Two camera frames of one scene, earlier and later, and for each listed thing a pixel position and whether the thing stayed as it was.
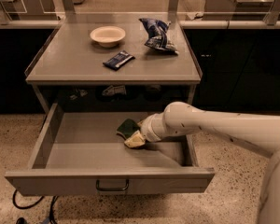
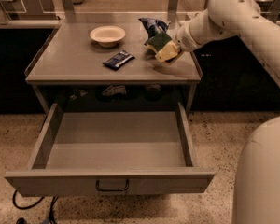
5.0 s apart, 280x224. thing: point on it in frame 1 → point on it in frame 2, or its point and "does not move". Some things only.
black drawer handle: (112, 189) does not move
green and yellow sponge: (127, 129) → (157, 41)
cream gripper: (147, 127) → (184, 40)
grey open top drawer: (82, 154) does not move
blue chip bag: (157, 32) does not move
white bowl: (107, 36) does not move
